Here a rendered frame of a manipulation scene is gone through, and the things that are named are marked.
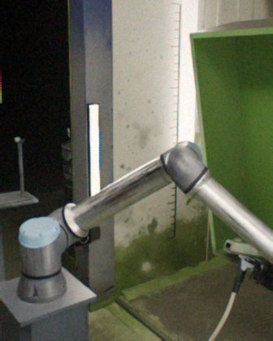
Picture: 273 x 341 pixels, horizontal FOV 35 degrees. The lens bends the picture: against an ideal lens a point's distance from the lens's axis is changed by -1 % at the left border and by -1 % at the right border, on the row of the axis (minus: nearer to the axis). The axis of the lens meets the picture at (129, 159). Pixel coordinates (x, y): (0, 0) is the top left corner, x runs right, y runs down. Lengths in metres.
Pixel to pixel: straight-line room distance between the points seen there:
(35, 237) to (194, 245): 1.76
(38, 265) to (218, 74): 1.29
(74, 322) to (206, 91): 1.24
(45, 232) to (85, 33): 1.19
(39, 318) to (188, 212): 1.65
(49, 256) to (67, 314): 0.23
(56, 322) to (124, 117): 1.30
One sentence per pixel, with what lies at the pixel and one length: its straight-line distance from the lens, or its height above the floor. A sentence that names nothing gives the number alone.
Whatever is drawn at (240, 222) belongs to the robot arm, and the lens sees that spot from 1.47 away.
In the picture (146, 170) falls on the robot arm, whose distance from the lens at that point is 1.60.
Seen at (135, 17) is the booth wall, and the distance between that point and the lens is 2.58.
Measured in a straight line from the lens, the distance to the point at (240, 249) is 1.88.
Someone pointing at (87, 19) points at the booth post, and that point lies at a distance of 2.41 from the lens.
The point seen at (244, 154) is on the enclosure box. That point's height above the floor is 0.99.
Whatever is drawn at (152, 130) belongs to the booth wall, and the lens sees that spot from 2.68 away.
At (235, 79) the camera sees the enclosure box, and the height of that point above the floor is 1.41.
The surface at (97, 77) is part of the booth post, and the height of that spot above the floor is 1.42.
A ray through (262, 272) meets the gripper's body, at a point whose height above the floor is 0.69.
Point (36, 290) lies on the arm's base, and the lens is 1.69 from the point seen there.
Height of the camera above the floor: 1.50
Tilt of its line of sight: 13 degrees down
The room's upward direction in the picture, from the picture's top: straight up
